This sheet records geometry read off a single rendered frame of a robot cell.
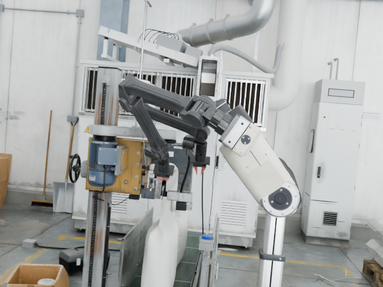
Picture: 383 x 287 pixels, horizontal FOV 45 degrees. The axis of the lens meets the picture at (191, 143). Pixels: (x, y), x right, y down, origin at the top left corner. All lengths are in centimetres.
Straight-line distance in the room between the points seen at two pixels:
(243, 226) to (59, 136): 317
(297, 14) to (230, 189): 225
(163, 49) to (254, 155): 343
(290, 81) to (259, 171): 394
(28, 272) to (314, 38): 485
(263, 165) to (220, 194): 361
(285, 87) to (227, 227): 182
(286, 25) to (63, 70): 332
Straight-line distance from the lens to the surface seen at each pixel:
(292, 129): 670
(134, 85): 186
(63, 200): 689
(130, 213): 558
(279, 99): 568
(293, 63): 574
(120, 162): 256
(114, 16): 655
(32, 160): 731
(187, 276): 338
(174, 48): 516
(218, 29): 514
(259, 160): 181
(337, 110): 619
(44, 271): 395
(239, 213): 544
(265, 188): 189
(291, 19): 582
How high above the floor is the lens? 149
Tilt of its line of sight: 3 degrees down
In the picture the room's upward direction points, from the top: 5 degrees clockwise
